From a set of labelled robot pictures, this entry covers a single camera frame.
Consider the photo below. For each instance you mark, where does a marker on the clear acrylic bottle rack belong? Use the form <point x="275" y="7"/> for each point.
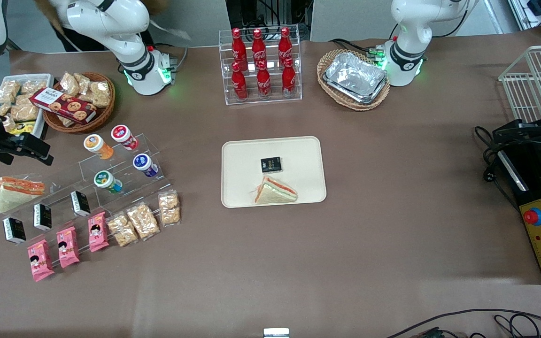
<point x="273" y="99"/>

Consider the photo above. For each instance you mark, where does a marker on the aluminium foil tray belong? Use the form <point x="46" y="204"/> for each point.
<point x="355" y="77"/>

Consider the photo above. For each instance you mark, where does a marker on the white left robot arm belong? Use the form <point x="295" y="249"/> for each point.
<point x="406" y="28"/>

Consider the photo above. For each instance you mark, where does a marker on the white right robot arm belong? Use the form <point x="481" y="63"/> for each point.
<point x="111" y="23"/>

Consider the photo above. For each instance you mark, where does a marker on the clear acrylic tiered stand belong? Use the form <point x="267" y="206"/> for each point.
<point x="132" y="199"/>

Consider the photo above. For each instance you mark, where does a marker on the small silver metal block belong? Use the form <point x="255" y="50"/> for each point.
<point x="276" y="333"/>

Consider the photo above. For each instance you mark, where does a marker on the light wicker basket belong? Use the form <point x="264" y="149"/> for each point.
<point x="345" y="103"/>

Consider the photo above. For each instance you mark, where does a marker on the small circuit board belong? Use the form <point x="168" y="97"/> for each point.
<point x="432" y="333"/>

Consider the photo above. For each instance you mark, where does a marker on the red emergency stop button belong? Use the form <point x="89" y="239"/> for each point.
<point x="532" y="217"/>

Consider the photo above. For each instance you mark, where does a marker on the wrapped triangle sandwich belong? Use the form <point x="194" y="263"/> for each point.
<point x="275" y="193"/>
<point x="14" y="195"/>

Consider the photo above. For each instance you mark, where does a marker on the blue gum bottle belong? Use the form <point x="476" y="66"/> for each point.
<point x="144" y="165"/>

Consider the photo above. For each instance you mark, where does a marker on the orange gum bottle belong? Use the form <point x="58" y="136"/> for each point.
<point x="97" y="146"/>

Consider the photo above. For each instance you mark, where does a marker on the black control box yellow panel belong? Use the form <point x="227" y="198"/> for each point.
<point x="540" y="188"/>

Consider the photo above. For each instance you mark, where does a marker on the metal frame shelf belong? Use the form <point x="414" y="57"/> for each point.
<point x="538" y="9"/>

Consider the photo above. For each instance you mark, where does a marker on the yellow snack pack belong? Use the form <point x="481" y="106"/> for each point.
<point x="25" y="126"/>

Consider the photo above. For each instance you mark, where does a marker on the red cookie box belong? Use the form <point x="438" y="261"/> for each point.
<point x="64" y="105"/>

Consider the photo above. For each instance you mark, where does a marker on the white plastic bin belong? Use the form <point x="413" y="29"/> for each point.
<point x="47" y="80"/>

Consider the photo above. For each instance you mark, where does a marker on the black equipment rack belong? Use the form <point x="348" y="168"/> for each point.
<point x="270" y="11"/>

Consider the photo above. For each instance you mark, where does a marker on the red gum bottle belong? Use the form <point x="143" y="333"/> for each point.
<point x="124" y="136"/>

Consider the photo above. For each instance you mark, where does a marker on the pink snack pack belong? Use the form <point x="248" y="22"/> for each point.
<point x="67" y="247"/>
<point x="40" y="260"/>
<point x="97" y="232"/>

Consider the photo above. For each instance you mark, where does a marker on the red cola bottle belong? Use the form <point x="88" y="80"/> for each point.
<point x="285" y="44"/>
<point x="238" y="47"/>
<point x="258" y="47"/>
<point x="289" y="80"/>
<point x="264" y="82"/>
<point x="239" y="84"/>

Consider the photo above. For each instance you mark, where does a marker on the small black box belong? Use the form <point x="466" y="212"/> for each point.
<point x="14" y="230"/>
<point x="81" y="203"/>
<point x="271" y="164"/>
<point x="42" y="216"/>

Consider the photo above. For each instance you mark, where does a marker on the brown wicker basket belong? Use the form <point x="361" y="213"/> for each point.
<point x="104" y="115"/>

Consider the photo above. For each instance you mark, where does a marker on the green gum bottle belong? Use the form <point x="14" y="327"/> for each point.
<point x="106" y="181"/>

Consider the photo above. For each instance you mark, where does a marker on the beige serving tray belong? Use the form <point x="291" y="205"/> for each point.
<point x="298" y="159"/>

